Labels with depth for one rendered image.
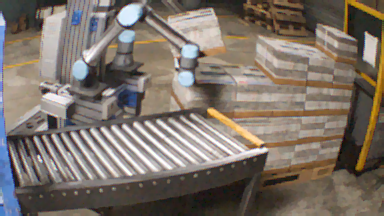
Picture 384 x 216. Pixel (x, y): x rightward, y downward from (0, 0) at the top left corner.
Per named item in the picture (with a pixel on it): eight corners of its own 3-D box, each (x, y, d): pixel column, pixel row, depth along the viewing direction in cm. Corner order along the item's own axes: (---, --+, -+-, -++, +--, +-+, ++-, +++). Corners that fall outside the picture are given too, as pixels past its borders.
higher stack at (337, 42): (294, 161, 380) (315, 22, 332) (317, 157, 389) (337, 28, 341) (309, 180, 346) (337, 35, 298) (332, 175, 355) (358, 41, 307)
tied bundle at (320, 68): (286, 68, 340) (288, 41, 332) (312, 72, 349) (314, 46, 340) (306, 87, 307) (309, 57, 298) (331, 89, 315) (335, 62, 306)
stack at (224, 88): (162, 173, 345) (173, 61, 314) (294, 161, 380) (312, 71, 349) (176, 199, 311) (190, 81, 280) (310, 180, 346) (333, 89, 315)
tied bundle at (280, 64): (253, 65, 331) (256, 36, 323) (286, 68, 340) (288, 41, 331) (274, 84, 298) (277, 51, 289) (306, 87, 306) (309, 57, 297)
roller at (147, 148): (128, 130, 231) (128, 121, 229) (181, 177, 196) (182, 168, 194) (119, 132, 228) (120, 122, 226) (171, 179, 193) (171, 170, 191)
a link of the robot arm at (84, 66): (86, 77, 252) (150, 10, 233) (78, 86, 238) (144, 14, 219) (75, 64, 249) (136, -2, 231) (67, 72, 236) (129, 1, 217)
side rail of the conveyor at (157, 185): (257, 167, 224) (263, 146, 220) (264, 172, 220) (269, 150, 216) (18, 207, 150) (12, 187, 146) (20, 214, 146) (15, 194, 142)
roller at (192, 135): (174, 122, 245) (173, 113, 243) (232, 164, 210) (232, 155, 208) (165, 126, 243) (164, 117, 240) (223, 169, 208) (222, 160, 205)
